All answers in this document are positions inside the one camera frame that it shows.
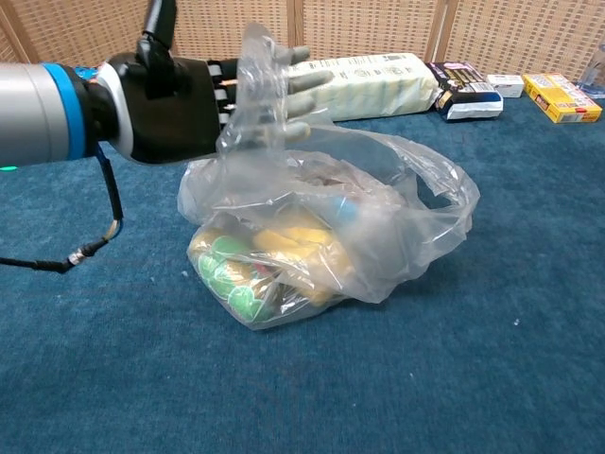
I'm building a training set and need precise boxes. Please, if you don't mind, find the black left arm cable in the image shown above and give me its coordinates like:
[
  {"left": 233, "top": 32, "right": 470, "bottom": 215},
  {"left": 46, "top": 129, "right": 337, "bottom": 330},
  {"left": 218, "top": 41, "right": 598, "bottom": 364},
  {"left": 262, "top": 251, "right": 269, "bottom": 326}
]
[{"left": 0, "top": 141, "right": 125, "bottom": 275}]

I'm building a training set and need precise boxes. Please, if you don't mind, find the long white printed package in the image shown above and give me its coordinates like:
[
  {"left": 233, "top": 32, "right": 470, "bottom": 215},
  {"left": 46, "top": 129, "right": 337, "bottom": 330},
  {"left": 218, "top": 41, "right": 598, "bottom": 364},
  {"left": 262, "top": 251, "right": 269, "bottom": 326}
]
[{"left": 287, "top": 52, "right": 441, "bottom": 122}]

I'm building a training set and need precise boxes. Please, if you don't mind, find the yellow cardboard box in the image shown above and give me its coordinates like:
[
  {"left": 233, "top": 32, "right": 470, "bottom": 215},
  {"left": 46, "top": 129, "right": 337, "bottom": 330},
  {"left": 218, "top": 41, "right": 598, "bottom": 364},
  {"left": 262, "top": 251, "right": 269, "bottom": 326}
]
[{"left": 522, "top": 73, "right": 604, "bottom": 125}]

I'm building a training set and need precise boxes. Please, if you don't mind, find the wicker folding screen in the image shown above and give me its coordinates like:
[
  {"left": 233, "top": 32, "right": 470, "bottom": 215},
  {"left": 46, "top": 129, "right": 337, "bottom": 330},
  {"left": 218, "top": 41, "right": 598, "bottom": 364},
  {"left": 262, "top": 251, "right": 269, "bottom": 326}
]
[{"left": 0, "top": 0, "right": 605, "bottom": 86}]

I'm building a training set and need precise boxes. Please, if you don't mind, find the small blue packet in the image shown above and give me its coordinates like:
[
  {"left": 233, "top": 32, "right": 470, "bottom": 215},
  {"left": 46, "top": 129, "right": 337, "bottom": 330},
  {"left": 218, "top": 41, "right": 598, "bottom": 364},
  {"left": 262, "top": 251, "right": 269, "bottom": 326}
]
[{"left": 330, "top": 196, "right": 361, "bottom": 224}]

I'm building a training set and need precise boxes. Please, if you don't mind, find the blue carpet table cover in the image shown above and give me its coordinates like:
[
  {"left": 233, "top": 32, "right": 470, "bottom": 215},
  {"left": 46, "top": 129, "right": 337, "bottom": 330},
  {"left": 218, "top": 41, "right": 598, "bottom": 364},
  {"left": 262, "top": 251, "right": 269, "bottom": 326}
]
[{"left": 0, "top": 94, "right": 605, "bottom": 454}]

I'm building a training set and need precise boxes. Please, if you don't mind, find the clear water bottle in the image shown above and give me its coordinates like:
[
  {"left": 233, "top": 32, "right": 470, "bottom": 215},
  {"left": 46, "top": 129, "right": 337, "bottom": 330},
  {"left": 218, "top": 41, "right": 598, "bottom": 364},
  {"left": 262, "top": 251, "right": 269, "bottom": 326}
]
[{"left": 579, "top": 42, "right": 605, "bottom": 98}]

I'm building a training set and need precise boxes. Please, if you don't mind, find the green snack packet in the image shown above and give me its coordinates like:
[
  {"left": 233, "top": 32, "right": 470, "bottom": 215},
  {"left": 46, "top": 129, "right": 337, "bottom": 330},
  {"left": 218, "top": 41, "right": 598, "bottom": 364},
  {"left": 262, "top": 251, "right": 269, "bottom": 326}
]
[{"left": 188, "top": 229, "right": 285, "bottom": 323}]

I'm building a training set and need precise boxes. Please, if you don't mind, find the small white box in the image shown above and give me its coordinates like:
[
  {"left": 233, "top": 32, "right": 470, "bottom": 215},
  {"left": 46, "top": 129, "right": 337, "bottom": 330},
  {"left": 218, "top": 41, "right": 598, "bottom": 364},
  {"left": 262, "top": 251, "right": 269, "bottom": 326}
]
[{"left": 486, "top": 73, "right": 525, "bottom": 99}]

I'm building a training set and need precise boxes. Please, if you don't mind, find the dark purple pad package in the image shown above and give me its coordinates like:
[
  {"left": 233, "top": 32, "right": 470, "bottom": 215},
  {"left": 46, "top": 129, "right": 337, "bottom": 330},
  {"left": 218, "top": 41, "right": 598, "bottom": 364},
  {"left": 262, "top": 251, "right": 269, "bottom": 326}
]
[{"left": 424, "top": 60, "right": 505, "bottom": 123}]

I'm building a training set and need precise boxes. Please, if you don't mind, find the yellow sponge block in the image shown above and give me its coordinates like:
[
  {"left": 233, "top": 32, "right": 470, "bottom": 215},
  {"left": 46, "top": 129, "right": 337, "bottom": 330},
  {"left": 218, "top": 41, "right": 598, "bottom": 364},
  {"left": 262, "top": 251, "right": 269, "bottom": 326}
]
[{"left": 252, "top": 225, "right": 354, "bottom": 304}]

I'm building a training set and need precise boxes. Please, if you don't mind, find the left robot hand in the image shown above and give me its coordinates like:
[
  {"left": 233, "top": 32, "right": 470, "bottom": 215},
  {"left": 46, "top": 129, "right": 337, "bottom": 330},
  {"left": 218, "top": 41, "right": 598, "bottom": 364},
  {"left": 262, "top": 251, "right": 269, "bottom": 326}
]
[{"left": 96, "top": 0, "right": 332, "bottom": 166}]

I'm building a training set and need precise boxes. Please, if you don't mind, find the clear plastic bag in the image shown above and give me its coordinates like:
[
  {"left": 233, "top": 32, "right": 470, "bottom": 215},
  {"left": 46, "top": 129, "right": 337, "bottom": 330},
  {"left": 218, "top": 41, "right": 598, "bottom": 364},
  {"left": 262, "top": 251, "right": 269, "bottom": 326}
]
[{"left": 177, "top": 22, "right": 481, "bottom": 332}]

